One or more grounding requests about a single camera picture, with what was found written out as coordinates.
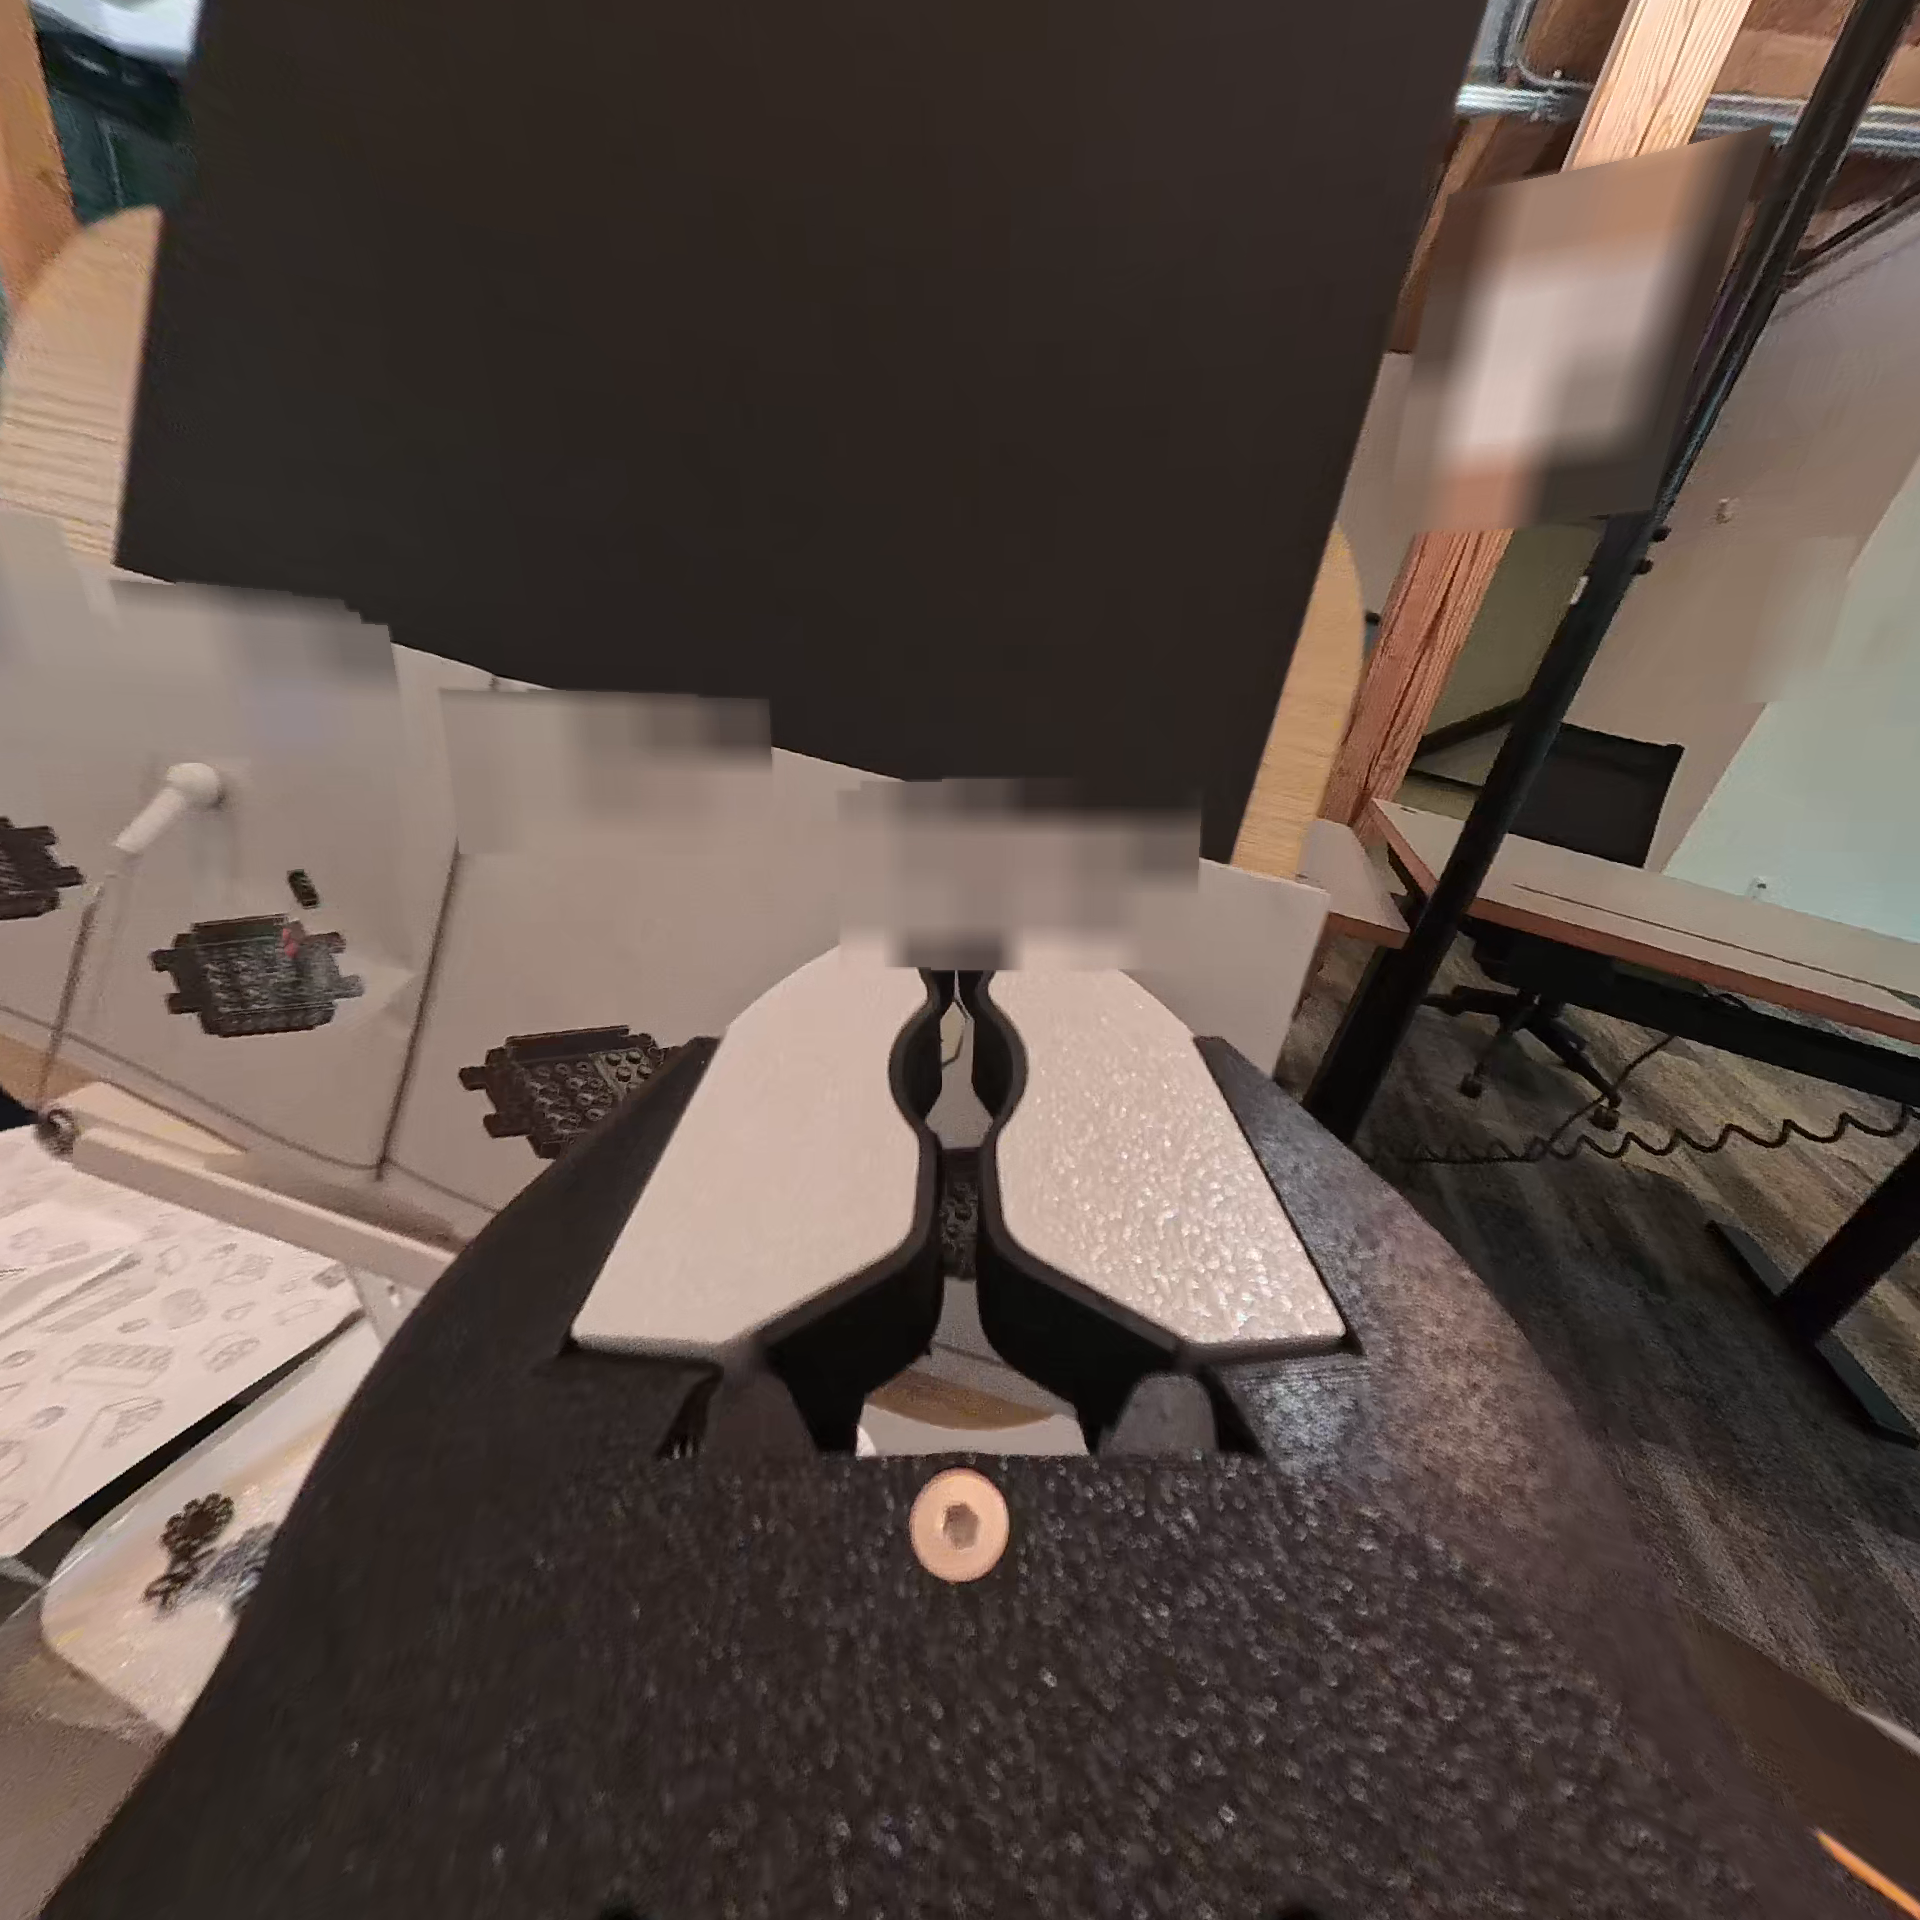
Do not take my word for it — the black coiled cable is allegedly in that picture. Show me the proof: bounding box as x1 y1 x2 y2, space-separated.
1357 1101 1920 1173

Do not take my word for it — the printed white paper bag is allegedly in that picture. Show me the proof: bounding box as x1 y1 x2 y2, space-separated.
0 1124 370 1562

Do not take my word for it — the grey desk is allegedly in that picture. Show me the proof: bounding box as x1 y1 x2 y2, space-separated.
0 1501 213 1920

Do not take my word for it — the slanted wooden beam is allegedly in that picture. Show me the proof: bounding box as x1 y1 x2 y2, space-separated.
1322 0 1759 830

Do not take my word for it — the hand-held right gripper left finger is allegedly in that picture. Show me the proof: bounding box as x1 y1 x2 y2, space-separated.
571 952 948 1362

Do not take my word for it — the black office chair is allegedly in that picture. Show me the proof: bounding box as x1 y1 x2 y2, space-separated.
1420 914 1630 1133

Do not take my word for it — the white gooseneck lamp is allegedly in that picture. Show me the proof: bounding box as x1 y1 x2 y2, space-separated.
36 760 232 1159

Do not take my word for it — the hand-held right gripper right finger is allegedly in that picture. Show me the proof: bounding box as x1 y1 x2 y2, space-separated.
970 968 1349 1362

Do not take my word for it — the black tripod stand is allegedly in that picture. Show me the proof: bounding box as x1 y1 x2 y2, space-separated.
1301 0 1920 1149

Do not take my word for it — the clear bag of pieces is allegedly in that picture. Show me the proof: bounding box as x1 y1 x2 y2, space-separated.
44 1411 380 1727

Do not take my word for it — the grey office table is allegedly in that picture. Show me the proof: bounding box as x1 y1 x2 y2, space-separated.
1373 797 1920 1444

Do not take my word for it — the round wooden stand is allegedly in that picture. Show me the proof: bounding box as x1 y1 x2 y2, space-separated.
0 204 1371 1430

